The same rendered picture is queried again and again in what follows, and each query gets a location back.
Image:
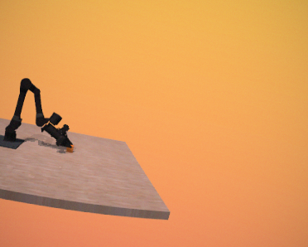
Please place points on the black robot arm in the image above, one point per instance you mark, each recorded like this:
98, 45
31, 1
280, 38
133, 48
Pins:
16, 121

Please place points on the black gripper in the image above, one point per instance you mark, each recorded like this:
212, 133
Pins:
61, 140

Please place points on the orange block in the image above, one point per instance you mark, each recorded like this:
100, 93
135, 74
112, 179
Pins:
70, 150

